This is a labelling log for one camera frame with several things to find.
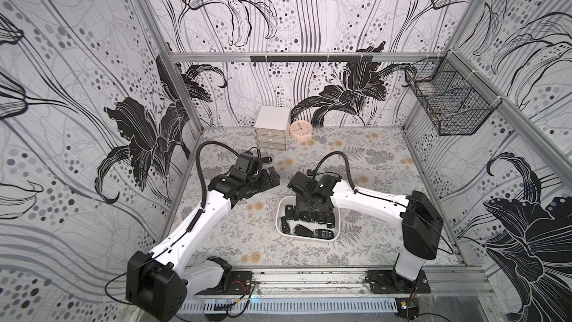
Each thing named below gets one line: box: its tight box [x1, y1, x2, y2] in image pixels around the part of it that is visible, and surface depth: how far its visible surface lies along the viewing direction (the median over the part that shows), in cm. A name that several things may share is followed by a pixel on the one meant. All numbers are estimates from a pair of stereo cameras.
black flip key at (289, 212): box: [284, 204, 294, 220], surface depth 90 cm
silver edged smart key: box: [312, 228, 334, 239], surface depth 84 cm
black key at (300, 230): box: [292, 223, 314, 238], surface depth 85 cm
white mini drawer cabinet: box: [253, 105, 292, 151], surface depth 107 cm
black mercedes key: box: [280, 216, 291, 235], surface depth 86 cm
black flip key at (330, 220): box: [324, 211, 336, 229], surface depth 86 cm
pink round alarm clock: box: [289, 120, 314, 142], surface depth 117 cm
